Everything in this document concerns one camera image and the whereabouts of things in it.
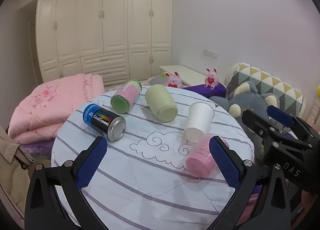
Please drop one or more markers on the grey plush toy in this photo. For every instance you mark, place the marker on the grey plush toy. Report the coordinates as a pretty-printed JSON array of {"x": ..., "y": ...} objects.
[{"x": 250, "y": 100}]

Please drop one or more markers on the blue and black can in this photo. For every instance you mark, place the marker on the blue and black can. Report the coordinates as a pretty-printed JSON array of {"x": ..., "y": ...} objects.
[{"x": 100, "y": 120}]

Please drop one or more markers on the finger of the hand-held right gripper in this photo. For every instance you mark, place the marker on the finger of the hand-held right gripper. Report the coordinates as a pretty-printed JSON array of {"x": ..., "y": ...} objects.
[
  {"x": 257, "y": 126},
  {"x": 280, "y": 115}
]

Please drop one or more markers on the purple pillow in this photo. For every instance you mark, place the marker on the purple pillow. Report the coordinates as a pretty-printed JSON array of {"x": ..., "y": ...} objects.
[{"x": 202, "y": 90}]

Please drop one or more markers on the white bedside cabinet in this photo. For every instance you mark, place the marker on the white bedside cabinet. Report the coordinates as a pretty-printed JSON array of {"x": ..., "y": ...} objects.
[{"x": 185, "y": 72}]

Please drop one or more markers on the triangle patterned headboard cushion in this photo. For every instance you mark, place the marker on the triangle patterned headboard cushion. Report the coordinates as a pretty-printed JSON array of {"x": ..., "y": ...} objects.
[{"x": 275, "y": 82}]

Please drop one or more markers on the pink bunny plush toy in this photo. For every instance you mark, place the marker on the pink bunny plush toy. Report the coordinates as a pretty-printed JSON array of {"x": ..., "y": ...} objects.
[
  {"x": 173, "y": 79},
  {"x": 211, "y": 77}
]

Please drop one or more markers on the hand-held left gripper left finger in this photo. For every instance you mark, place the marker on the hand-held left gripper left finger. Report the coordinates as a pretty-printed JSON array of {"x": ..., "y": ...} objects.
[{"x": 91, "y": 163}]

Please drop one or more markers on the light green cup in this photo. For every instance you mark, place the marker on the light green cup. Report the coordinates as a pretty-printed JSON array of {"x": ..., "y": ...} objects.
[{"x": 160, "y": 105}]

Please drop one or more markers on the pink cup with green lid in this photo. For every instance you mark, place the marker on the pink cup with green lid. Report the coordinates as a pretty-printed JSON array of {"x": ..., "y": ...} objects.
[{"x": 127, "y": 93}]

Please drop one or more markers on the folded pink quilt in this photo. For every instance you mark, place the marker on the folded pink quilt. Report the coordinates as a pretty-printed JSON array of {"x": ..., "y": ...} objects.
[{"x": 50, "y": 105}]

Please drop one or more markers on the beige garment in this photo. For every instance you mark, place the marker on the beige garment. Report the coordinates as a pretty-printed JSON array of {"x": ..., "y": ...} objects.
[{"x": 10, "y": 170}]

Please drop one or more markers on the striped white table cloth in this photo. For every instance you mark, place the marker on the striped white table cloth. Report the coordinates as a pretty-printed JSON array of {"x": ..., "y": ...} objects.
[{"x": 150, "y": 185}]

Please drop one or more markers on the white plastic cup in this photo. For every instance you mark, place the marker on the white plastic cup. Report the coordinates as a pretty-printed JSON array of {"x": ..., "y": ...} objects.
[{"x": 198, "y": 120}]

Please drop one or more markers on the pink translucent cup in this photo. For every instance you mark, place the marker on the pink translucent cup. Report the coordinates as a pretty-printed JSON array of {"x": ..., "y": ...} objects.
[{"x": 198, "y": 160}]

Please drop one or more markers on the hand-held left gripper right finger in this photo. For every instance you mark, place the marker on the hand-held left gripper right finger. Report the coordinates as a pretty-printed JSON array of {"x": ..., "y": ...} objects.
[{"x": 225, "y": 163}]

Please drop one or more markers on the cream wardrobe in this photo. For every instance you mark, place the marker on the cream wardrobe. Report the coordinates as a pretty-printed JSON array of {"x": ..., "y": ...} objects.
[{"x": 100, "y": 32}]

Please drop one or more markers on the white wall socket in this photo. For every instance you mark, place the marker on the white wall socket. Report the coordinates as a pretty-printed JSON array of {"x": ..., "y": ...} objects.
[{"x": 210, "y": 53}]

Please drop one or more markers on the grey pillow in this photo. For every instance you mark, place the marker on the grey pillow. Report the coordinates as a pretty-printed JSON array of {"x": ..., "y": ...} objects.
[{"x": 157, "y": 79}]

